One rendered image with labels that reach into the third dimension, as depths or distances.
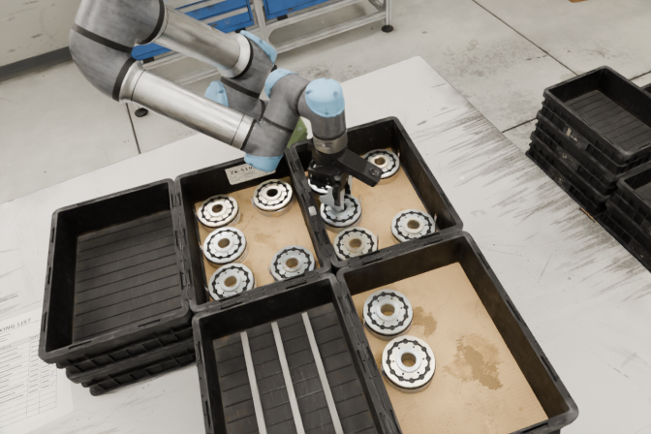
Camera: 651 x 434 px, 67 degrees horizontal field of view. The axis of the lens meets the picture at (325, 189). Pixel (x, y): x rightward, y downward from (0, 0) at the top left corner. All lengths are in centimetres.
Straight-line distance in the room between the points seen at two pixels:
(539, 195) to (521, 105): 144
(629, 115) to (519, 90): 94
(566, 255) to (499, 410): 51
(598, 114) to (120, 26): 169
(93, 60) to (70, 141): 212
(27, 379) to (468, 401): 101
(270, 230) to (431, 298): 42
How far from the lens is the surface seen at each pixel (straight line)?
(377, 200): 126
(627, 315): 135
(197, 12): 291
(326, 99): 96
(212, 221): 125
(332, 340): 106
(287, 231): 122
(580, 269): 138
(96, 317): 126
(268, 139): 106
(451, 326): 108
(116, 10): 107
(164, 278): 124
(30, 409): 139
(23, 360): 146
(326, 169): 112
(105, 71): 108
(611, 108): 218
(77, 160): 303
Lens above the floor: 180
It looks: 49 degrees down
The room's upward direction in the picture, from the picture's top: 8 degrees counter-clockwise
